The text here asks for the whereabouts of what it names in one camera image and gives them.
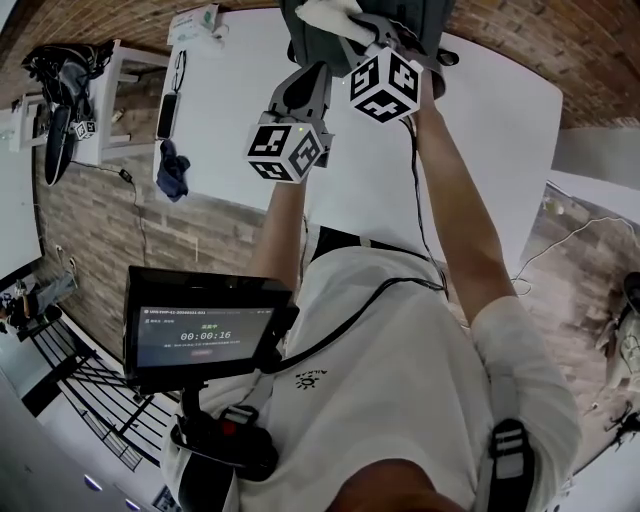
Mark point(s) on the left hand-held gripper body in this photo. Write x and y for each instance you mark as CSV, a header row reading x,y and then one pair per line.
x,y
285,152

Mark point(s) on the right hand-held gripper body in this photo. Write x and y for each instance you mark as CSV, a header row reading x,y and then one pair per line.
x,y
385,85

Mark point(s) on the dark grey backpack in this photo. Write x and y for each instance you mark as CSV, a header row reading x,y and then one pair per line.
x,y
320,50

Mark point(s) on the white cloth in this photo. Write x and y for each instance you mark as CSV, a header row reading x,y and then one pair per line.
x,y
330,17

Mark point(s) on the person's left forearm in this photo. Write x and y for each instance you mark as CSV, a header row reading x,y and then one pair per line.
x,y
280,230

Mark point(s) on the person's right forearm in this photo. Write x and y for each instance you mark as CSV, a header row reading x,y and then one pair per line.
x,y
460,210

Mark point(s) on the crumpled dark blue cloth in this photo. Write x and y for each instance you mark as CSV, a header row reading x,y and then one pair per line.
x,y
172,172

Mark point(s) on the person's black shorts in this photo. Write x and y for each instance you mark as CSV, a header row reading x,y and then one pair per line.
x,y
335,242

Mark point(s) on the black smartphone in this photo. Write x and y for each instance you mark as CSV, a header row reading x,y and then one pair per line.
x,y
167,116

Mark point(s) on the black eyeglasses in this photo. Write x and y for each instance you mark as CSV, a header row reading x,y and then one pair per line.
x,y
180,70

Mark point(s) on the white green tissue pack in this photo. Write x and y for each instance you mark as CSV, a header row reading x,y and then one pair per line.
x,y
192,22

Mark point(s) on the black power adapter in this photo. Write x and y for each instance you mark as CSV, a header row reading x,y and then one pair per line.
x,y
125,175

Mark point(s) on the white side table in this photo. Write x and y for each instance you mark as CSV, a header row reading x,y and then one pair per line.
x,y
102,100

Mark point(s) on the black chest-mounted monitor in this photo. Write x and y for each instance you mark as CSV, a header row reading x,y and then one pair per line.
x,y
205,335

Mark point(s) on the black equipment pile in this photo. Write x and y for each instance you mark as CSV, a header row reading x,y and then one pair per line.
x,y
55,145

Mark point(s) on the person's white t-shirt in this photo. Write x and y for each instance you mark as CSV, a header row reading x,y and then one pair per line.
x,y
390,390

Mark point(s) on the small white stand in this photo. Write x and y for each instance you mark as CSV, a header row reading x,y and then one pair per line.
x,y
22,125

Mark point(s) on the black metal railing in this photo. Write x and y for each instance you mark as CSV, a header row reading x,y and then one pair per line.
x,y
75,362

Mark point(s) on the person's face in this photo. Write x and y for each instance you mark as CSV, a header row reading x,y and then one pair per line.
x,y
405,490

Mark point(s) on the black monitor mount clamp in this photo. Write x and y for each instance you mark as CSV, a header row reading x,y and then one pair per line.
x,y
225,445

